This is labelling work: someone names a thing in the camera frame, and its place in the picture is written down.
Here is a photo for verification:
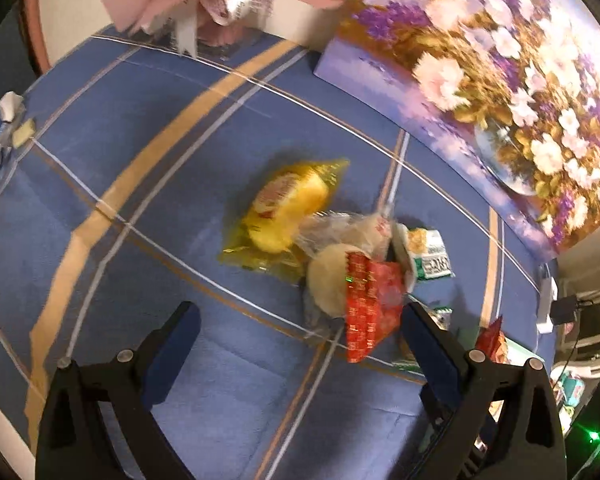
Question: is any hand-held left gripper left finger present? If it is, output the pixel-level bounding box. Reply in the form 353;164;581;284
34;301;202;480

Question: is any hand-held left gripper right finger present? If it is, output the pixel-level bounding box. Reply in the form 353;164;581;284
402;302;568;480

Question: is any red popcorn packet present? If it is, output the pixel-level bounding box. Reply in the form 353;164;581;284
475;316;508;363

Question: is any red patterned packet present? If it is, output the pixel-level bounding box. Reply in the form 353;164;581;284
342;252;406;363

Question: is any white bun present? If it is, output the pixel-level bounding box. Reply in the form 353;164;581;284
302;242;366;341

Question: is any yellow cake packet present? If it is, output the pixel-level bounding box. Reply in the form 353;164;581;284
217;157;351;281

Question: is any green yellow patterned packet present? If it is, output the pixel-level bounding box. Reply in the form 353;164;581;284
427;305;453;331

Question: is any green and white packet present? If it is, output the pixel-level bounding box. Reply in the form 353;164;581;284
392;225;455;288

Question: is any black power adapter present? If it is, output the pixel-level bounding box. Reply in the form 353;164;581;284
551;296;578;326

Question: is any teal case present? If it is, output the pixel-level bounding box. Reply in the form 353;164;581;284
555;377;586;406

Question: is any blue plaid cloth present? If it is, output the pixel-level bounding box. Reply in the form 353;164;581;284
0;25;561;480

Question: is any small pale yellow packet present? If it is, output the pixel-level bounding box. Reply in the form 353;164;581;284
11;119;37;148

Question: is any flower painting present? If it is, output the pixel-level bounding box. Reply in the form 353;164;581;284
314;0;600;261

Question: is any brown wooden frame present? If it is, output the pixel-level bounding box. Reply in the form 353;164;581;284
20;0;53;75

